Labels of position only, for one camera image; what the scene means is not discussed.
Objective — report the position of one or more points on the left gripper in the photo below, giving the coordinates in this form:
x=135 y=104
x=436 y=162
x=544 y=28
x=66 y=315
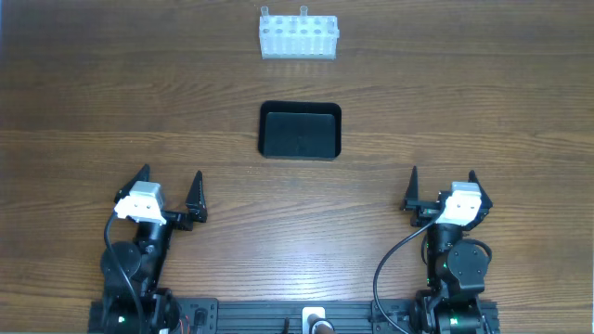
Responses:
x=178 y=220

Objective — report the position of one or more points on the mounting rail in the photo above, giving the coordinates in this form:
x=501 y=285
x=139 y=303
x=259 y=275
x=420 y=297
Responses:
x=260 y=317

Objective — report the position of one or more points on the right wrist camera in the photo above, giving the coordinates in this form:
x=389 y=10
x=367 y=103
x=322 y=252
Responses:
x=461 y=204

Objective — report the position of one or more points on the black tray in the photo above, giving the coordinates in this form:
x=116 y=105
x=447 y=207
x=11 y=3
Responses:
x=299 y=134

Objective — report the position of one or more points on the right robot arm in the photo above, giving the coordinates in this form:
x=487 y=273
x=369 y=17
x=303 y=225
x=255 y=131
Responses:
x=457 y=264

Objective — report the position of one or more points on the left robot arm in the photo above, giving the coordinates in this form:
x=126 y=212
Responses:
x=139 y=260

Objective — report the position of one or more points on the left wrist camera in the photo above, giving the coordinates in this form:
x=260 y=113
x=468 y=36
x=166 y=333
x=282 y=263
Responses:
x=141 y=201

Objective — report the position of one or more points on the clear test tube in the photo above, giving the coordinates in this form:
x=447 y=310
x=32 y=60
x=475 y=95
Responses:
x=304 y=9
x=264 y=10

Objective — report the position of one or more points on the white test tube rack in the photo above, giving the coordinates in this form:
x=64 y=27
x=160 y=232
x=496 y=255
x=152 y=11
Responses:
x=299 y=44

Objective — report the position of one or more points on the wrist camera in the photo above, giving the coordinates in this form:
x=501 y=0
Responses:
x=141 y=201
x=461 y=204

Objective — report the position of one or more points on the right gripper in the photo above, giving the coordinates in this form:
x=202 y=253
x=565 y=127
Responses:
x=424 y=213

